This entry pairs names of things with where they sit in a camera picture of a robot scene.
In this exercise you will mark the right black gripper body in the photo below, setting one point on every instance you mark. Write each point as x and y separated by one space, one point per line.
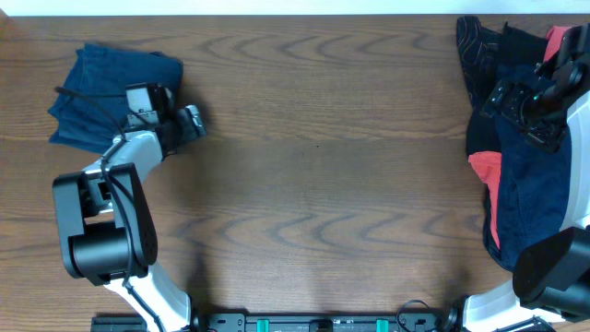
539 115

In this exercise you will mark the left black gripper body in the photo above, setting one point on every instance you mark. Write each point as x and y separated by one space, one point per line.
182 130

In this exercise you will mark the navy blue shorts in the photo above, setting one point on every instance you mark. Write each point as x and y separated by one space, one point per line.
102 73

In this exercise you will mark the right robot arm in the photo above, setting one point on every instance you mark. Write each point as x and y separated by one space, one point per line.
550 281

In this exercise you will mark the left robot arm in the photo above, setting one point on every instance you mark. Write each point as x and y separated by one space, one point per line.
106 231

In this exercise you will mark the plain black garment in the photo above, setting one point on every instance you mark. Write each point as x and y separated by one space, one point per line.
517 47

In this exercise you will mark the black patterned garment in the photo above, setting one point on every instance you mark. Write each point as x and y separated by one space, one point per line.
478 52

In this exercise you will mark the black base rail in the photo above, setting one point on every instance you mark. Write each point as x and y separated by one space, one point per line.
413 320

